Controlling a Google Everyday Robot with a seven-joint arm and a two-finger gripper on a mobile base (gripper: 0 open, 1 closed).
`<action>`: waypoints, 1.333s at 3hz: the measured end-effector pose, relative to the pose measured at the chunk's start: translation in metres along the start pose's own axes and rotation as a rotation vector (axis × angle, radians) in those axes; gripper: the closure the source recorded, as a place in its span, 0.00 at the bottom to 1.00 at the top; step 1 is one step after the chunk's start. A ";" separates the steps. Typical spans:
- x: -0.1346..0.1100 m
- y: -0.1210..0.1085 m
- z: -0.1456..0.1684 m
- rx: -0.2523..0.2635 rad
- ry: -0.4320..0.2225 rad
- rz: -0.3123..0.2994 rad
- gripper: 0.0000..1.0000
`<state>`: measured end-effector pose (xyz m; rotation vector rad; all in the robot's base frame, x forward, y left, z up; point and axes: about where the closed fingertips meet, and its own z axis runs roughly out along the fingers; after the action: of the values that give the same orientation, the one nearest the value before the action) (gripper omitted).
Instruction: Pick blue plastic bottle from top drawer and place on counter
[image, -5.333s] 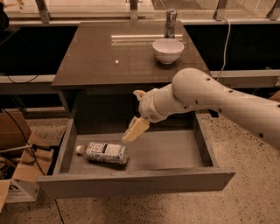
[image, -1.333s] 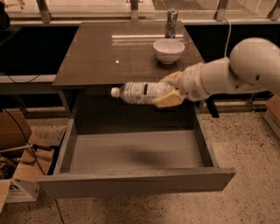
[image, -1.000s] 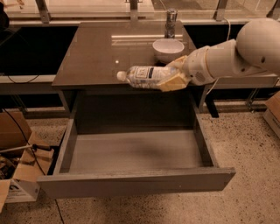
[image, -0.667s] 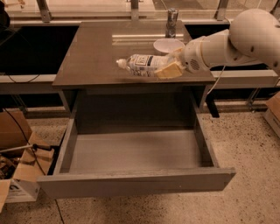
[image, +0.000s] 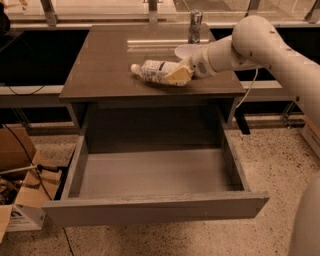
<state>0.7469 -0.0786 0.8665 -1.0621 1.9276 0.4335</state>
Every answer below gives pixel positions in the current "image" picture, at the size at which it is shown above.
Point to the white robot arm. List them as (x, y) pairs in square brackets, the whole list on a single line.
[(255, 42)]

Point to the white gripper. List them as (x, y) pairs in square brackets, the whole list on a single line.
[(199, 64)]

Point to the white rod with black tip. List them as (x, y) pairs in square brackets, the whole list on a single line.
[(32, 167)]

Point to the clear plastic bottle white cap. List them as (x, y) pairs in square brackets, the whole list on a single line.
[(154, 70)]

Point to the white ceramic bowl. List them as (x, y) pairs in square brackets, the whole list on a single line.
[(186, 50)]

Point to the grey open drawer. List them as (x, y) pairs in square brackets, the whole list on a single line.
[(154, 165)]

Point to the brown cardboard box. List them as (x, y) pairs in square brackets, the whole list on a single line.
[(23, 193)]

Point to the grey cabinet with glossy top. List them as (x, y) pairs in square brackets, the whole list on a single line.
[(101, 73)]

